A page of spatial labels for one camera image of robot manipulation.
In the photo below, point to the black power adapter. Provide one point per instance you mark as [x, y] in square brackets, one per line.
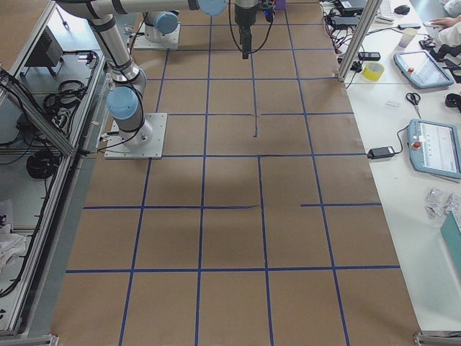
[381, 152]

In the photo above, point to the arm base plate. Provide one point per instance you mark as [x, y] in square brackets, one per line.
[169, 37]
[148, 142]

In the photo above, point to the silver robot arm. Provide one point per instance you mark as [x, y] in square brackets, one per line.
[161, 24]
[125, 102]

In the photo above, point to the brown paper mat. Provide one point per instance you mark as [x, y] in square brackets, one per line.
[260, 225]

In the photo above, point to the black round object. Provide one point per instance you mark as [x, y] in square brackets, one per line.
[453, 100]

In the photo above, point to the lower teach pendant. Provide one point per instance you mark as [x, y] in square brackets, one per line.
[434, 148]

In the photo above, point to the yellow tape roll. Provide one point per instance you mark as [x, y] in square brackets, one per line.
[373, 71]

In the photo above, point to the teach pendant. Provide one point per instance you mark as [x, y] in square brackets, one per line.
[434, 148]
[422, 70]

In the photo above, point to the white paper cup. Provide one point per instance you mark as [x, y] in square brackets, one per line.
[408, 35]

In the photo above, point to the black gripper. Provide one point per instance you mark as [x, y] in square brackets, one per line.
[242, 16]

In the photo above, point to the black remote control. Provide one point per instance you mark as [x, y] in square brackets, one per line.
[369, 56]

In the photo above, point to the person's hand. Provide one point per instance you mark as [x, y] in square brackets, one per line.
[444, 22]

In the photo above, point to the black power brick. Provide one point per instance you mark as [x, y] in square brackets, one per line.
[340, 23]

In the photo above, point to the black handled scissors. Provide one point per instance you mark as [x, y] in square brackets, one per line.
[414, 98]

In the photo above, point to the upper teach pendant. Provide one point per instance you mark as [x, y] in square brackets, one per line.
[422, 70]

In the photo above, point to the bag of screws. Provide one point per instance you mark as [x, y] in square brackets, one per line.
[439, 203]

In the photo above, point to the aluminium frame post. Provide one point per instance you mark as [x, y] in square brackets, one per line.
[365, 21]

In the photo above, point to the black electronics box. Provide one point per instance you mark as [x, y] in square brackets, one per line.
[47, 53]

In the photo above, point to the teal board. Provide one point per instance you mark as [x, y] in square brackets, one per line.
[450, 232]

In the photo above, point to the purple block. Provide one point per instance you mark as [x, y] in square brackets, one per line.
[280, 4]

